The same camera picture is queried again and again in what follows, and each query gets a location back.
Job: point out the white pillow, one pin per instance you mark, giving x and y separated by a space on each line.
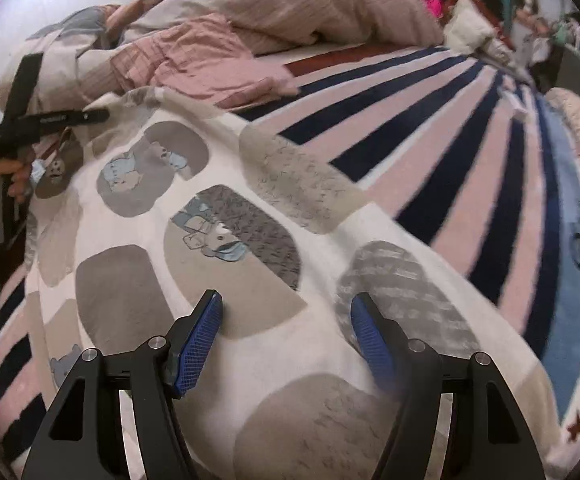
470 27

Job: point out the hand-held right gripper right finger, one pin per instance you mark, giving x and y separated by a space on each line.
370 342

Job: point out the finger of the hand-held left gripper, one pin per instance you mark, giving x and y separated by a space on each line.
64 118
23 85

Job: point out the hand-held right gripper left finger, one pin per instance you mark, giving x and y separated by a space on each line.
198 347

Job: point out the pink navy striped blanket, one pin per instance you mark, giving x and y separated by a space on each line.
420 135

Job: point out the pink white duvet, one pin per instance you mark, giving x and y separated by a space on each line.
295 10

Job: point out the white duvet with grey ovals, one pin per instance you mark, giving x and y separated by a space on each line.
250 270

